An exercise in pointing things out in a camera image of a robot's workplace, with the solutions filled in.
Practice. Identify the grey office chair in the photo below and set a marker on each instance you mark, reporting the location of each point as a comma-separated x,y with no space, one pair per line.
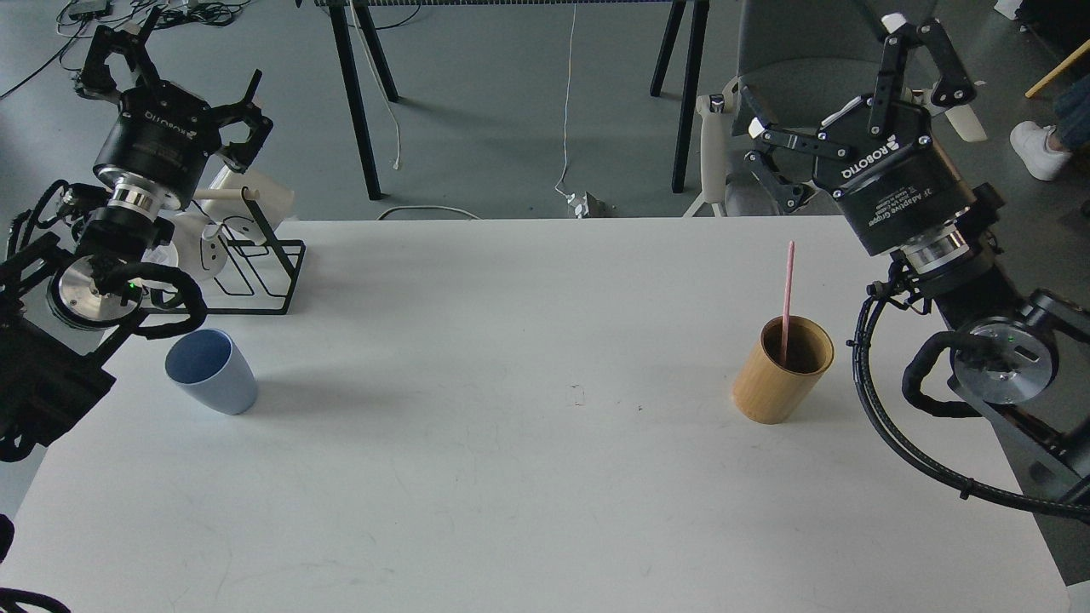
805,58

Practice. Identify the white power adapter plug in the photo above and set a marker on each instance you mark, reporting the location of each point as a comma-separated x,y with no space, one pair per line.
585,206

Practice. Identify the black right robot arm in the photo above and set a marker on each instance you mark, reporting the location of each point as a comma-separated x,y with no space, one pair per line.
999,348

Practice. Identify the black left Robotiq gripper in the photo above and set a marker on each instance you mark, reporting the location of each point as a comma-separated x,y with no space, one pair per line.
157,140

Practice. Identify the bamboo wooden cup holder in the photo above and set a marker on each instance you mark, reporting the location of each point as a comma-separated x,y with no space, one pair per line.
769,389

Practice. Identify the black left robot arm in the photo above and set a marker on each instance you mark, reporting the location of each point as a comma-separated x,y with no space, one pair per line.
75,284

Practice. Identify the white sneaker shoe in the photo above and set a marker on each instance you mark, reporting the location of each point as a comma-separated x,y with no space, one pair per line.
1039,150

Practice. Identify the white smiley mug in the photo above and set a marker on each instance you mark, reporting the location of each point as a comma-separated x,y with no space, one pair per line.
196,245

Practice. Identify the black wire mug rack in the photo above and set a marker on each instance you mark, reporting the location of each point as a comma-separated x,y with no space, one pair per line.
257,279

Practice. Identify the light blue plastic cup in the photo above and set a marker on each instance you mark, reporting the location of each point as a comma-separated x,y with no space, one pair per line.
209,367

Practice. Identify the pink chopstick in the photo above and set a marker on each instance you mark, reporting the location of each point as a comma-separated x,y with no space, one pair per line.
785,316

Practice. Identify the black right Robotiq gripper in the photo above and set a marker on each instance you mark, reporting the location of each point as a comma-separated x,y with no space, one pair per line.
894,183

